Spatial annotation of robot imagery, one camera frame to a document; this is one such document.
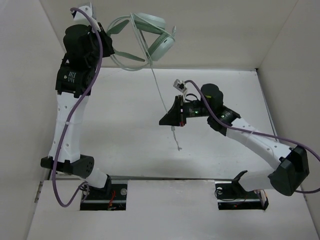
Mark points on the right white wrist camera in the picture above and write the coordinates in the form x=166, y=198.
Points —
x=181, y=87

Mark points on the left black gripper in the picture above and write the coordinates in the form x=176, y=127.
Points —
x=107, y=40

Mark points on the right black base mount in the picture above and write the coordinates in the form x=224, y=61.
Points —
x=231, y=195

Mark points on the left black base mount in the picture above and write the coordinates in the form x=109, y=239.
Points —
x=97, y=200

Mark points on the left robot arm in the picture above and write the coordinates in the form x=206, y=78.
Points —
x=77, y=71

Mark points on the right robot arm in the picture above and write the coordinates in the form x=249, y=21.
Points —
x=288, y=165

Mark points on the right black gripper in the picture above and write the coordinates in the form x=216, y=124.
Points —
x=175, y=116

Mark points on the mint green headphones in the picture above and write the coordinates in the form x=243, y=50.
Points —
x=152, y=35

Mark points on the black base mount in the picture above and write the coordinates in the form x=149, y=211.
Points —
x=231, y=195
x=97, y=200

